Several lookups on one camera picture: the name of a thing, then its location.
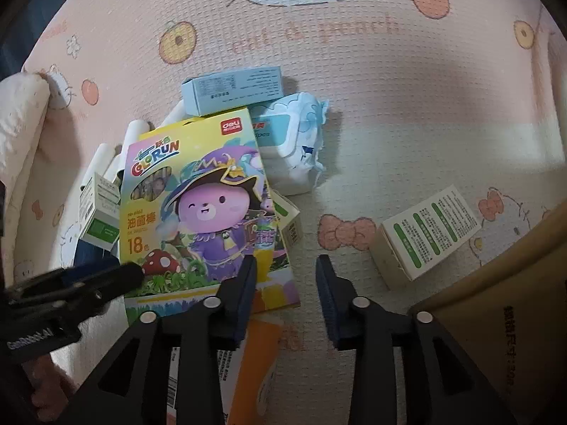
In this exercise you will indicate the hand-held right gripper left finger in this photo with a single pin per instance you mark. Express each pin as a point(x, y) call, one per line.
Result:
point(247, 307)

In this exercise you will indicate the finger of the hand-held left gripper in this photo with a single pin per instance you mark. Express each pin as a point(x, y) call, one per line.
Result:
point(119, 281)
point(84, 274)

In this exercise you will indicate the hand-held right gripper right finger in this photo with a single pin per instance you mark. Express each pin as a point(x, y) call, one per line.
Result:
point(330, 310)

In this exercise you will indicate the colourful cartoon crayon box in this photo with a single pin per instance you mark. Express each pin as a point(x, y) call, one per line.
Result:
point(199, 208)

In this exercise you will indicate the white box with green labels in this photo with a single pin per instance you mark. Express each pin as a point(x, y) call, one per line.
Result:
point(425, 234)

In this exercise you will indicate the brown cardboard box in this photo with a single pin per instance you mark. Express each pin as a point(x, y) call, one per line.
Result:
point(509, 296)

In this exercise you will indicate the dark blue object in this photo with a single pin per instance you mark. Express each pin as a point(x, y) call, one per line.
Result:
point(95, 248)

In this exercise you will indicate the small white green box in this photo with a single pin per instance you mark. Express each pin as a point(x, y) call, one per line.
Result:
point(99, 212)

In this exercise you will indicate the orange and white box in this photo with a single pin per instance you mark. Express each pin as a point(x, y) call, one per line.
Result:
point(257, 372)

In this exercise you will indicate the small cream box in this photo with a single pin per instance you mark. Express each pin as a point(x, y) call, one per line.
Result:
point(290, 225)

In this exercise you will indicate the white cushion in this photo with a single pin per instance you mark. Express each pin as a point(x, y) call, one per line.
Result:
point(22, 141)

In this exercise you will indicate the white blue wet wipes pack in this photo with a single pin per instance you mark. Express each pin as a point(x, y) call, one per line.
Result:
point(292, 155)

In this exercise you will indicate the pink cartoon printed mat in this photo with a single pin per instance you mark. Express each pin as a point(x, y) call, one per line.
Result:
point(376, 119)

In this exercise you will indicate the small light blue box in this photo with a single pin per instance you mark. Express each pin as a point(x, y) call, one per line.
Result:
point(230, 90)

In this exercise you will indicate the dark blue cloth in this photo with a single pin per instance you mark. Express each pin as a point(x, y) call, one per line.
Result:
point(40, 17)

